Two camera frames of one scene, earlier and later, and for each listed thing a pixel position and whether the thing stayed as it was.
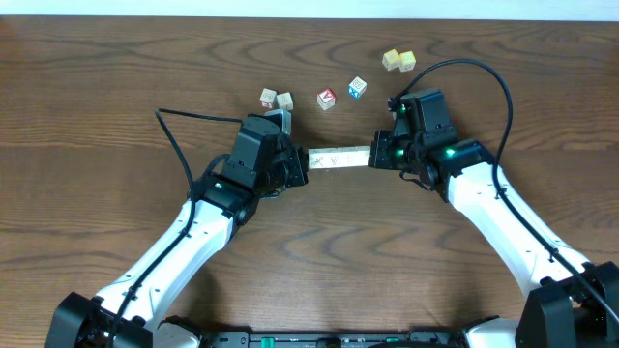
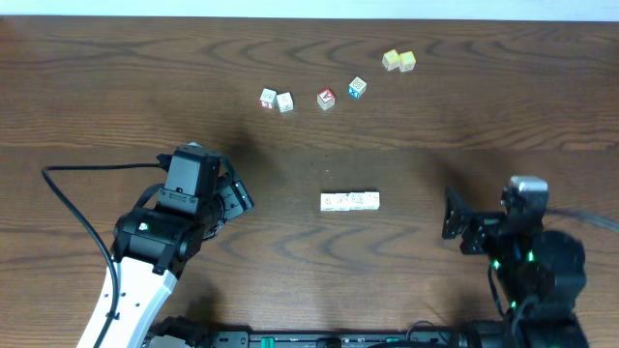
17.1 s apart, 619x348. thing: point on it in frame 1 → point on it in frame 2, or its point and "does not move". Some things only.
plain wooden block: x=320 y=158 → x=327 y=202
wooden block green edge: x=333 y=157 → x=356 y=200
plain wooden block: x=360 y=156 → x=371 y=200
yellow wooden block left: x=391 y=60 does not move
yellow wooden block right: x=406 y=61 does not move
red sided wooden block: x=269 y=99 does not move
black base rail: x=415 y=338 does not move
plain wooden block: x=348 y=156 → x=342 y=202
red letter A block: x=326 y=99 does not move
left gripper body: x=298 y=165 → x=240 y=197
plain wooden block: x=284 y=101 does not move
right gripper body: x=396 y=153 → x=486 y=238
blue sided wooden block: x=356 y=87 does not move
